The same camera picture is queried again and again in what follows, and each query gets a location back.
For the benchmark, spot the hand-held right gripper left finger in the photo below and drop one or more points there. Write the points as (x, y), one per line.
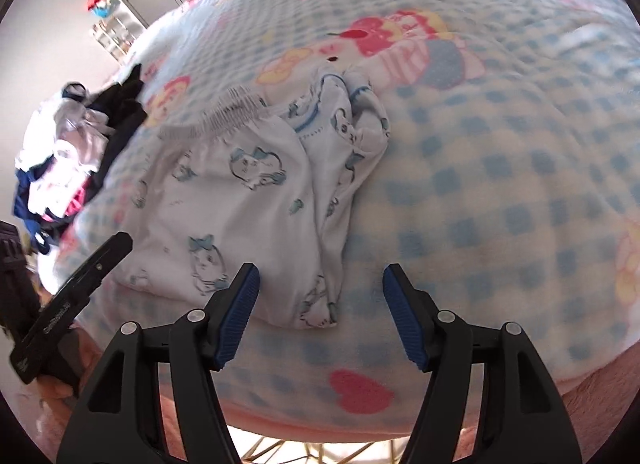
(240, 319)

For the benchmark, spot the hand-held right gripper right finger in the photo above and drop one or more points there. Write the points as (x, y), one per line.
(402, 319)

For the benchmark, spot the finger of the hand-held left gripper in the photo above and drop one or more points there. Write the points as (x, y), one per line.
(102, 261)

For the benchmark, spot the white cartoon print pajama pants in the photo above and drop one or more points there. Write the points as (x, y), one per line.
(225, 204)

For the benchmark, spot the black ribbed object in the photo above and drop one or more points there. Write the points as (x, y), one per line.
(15, 269)

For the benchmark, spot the blue garment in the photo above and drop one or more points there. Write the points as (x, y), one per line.
(22, 199)

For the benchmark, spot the white and pink garment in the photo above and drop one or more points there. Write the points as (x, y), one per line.
(65, 154)

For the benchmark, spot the checkered cartoon print blanket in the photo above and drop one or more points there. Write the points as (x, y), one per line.
(475, 169)

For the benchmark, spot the white storage shelf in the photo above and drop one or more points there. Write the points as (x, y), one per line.
(112, 37)

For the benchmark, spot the red and blue toy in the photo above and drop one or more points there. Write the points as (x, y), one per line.
(98, 5)

